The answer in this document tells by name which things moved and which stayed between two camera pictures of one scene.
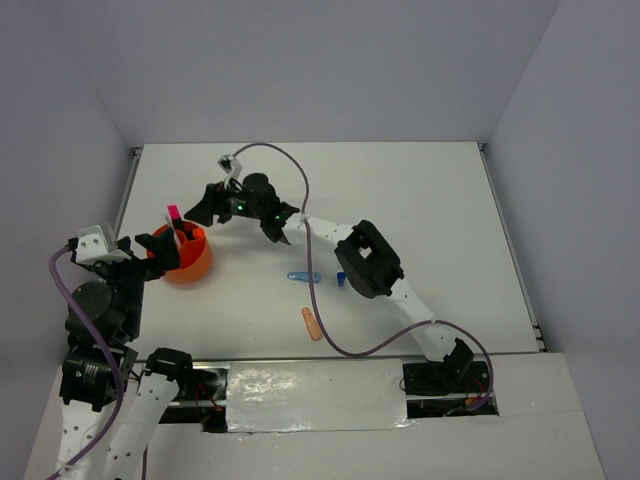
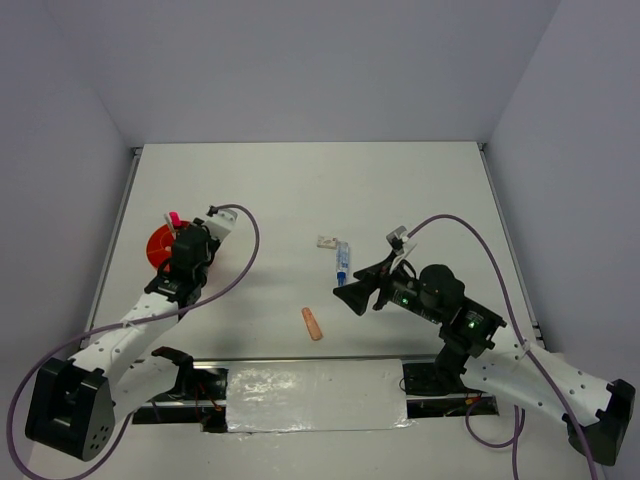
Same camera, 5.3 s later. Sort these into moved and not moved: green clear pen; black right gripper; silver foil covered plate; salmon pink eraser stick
Moved: black right gripper
Not moved: silver foil covered plate; green clear pen; salmon pink eraser stick
